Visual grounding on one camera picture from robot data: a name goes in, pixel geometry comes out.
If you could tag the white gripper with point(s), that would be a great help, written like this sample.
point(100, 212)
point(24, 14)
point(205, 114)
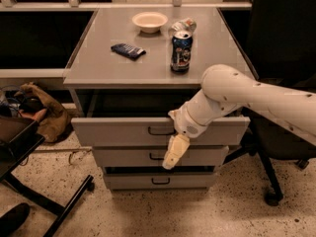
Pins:
point(185, 122)

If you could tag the grey top drawer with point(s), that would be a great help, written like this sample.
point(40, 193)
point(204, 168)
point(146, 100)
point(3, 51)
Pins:
point(116, 132)

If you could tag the grey drawer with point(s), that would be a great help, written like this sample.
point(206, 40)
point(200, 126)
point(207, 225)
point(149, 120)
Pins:
point(116, 132)
point(158, 182)
point(152, 156)

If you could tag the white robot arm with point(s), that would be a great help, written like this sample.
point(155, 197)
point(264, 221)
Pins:
point(223, 90)

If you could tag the grey middle drawer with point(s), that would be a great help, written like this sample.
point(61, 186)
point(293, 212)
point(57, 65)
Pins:
point(152, 156)

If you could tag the grey bottom drawer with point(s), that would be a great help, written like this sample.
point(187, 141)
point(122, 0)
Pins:
point(158, 182)

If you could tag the grey drawer cabinet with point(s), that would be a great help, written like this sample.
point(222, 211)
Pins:
point(123, 88)

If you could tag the blue soda can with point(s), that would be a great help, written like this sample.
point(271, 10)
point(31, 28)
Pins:
point(182, 42)

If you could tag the dark blue snack packet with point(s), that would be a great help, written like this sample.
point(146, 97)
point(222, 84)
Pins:
point(128, 51)

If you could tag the grey long workbench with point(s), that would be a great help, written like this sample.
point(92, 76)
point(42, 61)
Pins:
point(59, 47)

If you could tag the crushed plastic bottle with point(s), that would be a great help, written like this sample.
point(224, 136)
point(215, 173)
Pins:
point(187, 24)

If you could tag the white bowl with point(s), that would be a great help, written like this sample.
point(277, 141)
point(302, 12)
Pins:
point(150, 22)

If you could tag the brown bag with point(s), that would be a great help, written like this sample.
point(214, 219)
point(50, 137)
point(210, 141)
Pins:
point(36, 104)

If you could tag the black rolling stand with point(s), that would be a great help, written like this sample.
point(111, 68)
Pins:
point(19, 149)

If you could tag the black office chair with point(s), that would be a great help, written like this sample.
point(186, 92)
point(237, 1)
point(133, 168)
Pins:
point(279, 39)

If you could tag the black shoe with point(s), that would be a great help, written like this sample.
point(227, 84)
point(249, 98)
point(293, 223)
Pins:
point(13, 219)

